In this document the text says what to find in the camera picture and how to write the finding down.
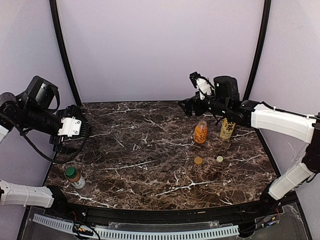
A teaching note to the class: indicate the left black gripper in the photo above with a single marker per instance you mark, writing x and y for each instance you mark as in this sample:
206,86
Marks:
59,152

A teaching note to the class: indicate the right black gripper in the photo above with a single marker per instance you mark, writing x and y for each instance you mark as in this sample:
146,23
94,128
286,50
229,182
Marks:
196,106

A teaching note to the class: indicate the green cap coffee bottle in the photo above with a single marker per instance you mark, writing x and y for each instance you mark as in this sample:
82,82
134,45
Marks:
78,182

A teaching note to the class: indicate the orange juice bottle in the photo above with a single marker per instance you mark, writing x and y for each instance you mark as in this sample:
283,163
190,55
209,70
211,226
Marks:
201,132

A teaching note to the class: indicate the yellow tea bottle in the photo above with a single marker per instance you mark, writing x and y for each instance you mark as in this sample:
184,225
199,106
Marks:
227,128

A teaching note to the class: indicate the orange bottle cap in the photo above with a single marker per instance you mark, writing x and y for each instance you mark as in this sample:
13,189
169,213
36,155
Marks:
198,161

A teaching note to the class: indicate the cream bottle cap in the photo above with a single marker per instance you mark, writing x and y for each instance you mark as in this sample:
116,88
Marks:
219,159

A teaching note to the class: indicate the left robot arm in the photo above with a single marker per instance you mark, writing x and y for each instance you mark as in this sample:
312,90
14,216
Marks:
30,110

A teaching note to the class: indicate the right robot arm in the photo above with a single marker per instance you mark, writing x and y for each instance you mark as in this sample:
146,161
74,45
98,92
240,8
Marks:
222,98

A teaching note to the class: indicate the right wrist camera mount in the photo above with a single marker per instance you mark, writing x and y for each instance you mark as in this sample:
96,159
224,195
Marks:
203,85

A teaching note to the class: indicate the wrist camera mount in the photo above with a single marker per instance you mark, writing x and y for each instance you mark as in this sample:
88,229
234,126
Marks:
73,122
203,85

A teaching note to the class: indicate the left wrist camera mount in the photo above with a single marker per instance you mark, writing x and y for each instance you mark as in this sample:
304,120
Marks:
73,122

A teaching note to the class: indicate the right black frame post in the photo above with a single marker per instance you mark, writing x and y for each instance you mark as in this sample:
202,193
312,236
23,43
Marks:
259,49

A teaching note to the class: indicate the black frame post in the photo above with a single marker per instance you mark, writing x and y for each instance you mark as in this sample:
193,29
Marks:
259,49
63,51

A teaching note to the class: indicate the white slotted cable duct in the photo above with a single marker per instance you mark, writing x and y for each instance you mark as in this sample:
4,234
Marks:
101,233

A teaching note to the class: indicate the black front rail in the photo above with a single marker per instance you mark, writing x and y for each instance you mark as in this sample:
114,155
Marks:
239,213

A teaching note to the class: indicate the left black frame post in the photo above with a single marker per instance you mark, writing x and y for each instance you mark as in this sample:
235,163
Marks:
63,51

